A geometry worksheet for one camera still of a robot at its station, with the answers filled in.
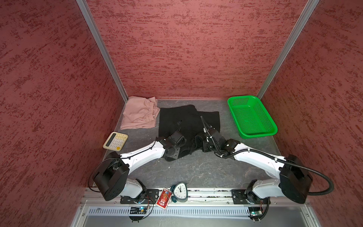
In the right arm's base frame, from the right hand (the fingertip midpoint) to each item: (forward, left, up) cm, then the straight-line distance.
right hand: (202, 146), depth 84 cm
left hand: (-3, +19, -4) cm, 20 cm away
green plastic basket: (+24, -40, -6) cm, 48 cm away
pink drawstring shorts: (+32, +45, -4) cm, 56 cm away
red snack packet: (-26, +23, -6) cm, 35 cm away
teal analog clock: (-24, +14, -5) cm, 28 cm away
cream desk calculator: (+8, +58, -5) cm, 58 cm away
